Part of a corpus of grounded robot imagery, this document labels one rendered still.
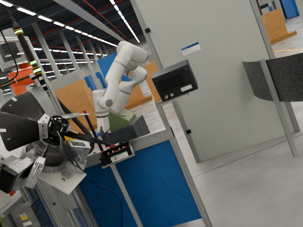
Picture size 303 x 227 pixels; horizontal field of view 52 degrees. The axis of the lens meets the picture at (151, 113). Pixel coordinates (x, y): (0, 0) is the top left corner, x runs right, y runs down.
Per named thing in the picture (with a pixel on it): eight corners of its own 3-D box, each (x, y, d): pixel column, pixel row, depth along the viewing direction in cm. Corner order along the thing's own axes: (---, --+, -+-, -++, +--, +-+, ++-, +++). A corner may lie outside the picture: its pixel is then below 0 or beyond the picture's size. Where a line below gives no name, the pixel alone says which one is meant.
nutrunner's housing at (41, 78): (43, 91, 190) (9, 19, 183) (43, 91, 193) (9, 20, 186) (49, 88, 191) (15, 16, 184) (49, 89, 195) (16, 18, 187)
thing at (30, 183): (33, 189, 166) (24, 186, 165) (37, 180, 174) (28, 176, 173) (41, 170, 162) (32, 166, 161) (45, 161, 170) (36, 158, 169)
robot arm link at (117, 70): (134, 68, 192) (112, 112, 187) (121, 68, 205) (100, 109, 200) (123, 60, 187) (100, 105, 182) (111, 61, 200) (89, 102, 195)
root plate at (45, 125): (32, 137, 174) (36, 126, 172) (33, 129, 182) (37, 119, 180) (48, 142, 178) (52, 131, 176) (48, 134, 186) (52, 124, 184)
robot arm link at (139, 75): (119, 86, 265) (130, 61, 259) (139, 96, 264) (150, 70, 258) (115, 88, 254) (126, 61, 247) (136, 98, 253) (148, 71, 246)
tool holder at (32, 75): (36, 89, 187) (28, 74, 185) (35, 90, 193) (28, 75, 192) (50, 83, 190) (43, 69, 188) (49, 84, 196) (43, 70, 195)
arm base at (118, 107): (111, 104, 275) (119, 85, 270) (129, 114, 271) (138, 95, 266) (101, 106, 257) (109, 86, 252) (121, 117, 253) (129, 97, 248)
